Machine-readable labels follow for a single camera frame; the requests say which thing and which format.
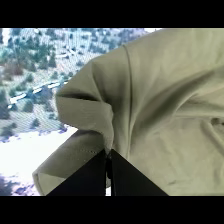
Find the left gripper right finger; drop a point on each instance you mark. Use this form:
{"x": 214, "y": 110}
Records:
{"x": 133, "y": 181}

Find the olive green pants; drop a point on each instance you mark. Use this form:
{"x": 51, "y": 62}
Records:
{"x": 166, "y": 110}

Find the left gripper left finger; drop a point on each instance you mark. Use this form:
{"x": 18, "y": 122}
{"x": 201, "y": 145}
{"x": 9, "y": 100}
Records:
{"x": 89, "y": 180}

